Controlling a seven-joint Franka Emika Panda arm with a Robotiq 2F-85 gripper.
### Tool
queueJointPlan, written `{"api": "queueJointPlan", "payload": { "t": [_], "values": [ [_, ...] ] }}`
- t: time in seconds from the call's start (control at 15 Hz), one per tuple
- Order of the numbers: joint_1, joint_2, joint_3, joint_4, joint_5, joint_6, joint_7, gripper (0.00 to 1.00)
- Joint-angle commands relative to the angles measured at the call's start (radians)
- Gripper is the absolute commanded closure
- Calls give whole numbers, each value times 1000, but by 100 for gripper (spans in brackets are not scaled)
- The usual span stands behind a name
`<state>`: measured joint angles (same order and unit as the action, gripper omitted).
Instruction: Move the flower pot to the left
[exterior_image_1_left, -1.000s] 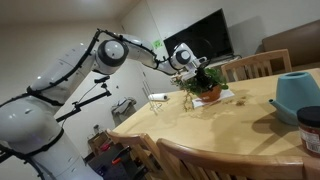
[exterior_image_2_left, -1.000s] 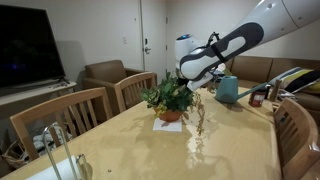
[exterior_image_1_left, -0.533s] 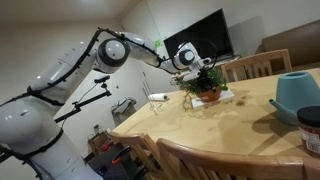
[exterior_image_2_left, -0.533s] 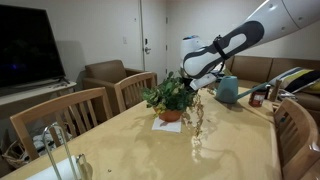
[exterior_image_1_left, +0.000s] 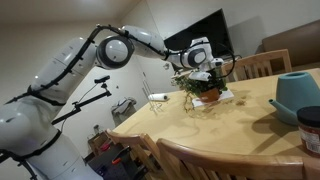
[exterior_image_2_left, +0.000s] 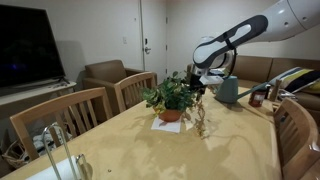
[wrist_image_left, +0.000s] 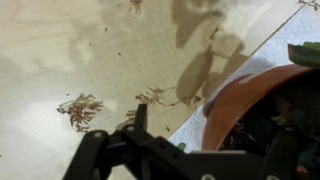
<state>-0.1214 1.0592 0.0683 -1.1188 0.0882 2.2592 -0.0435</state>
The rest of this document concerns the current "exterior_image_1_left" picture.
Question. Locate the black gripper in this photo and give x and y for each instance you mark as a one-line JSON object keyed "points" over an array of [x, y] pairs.
{"points": [[216, 73]]}

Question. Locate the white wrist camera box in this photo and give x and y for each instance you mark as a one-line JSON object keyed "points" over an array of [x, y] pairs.
{"points": [[200, 76]]}

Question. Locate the black external camera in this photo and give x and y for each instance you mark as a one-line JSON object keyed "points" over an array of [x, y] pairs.
{"points": [[101, 79]]}

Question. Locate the black lidded jar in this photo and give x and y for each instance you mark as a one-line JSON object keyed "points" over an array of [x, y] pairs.
{"points": [[311, 136]]}

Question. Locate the black flat television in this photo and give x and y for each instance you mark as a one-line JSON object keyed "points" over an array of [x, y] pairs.
{"points": [[206, 31]]}

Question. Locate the wooden dining chair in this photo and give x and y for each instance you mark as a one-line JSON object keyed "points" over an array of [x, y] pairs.
{"points": [[266, 56], [216, 158], [133, 138]]}

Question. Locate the dried brown twig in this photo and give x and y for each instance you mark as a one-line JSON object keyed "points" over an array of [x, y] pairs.
{"points": [[186, 105]]}

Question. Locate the orange black clamp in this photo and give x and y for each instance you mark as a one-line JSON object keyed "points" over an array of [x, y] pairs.
{"points": [[116, 160]]}

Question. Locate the brown armchair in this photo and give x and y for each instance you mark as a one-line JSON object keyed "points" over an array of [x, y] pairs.
{"points": [[300, 43]]}

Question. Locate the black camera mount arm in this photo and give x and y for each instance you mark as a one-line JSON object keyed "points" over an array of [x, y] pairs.
{"points": [[83, 105]]}

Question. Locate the white paper towel roll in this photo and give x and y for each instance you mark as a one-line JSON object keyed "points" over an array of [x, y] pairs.
{"points": [[158, 97]]}

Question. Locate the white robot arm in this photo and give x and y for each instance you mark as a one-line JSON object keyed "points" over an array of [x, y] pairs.
{"points": [[66, 66]]}

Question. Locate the small wooden crate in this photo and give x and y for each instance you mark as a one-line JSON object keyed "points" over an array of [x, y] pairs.
{"points": [[96, 143]]}

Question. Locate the dried leaf crumbs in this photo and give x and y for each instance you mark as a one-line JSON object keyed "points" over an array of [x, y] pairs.
{"points": [[240, 101]]}

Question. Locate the terracotta pot with green plant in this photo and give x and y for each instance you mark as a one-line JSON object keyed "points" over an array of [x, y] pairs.
{"points": [[210, 95]]}

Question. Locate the gray clothes pile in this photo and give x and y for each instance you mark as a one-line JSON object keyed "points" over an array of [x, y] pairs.
{"points": [[123, 106]]}

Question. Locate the teal watering can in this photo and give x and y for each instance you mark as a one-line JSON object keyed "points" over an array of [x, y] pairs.
{"points": [[296, 96]]}

